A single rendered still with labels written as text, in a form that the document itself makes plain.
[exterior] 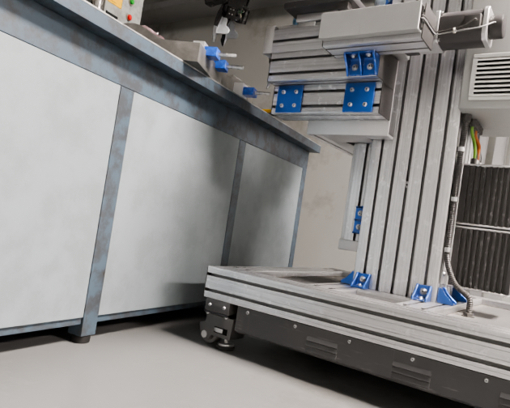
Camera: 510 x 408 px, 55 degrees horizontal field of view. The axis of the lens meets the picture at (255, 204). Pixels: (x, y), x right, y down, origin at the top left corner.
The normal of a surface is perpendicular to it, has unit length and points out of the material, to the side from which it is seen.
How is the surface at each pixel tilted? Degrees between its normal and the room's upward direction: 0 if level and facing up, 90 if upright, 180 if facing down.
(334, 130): 90
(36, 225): 90
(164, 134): 90
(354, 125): 90
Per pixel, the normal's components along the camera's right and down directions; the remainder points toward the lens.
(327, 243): -0.56, -0.11
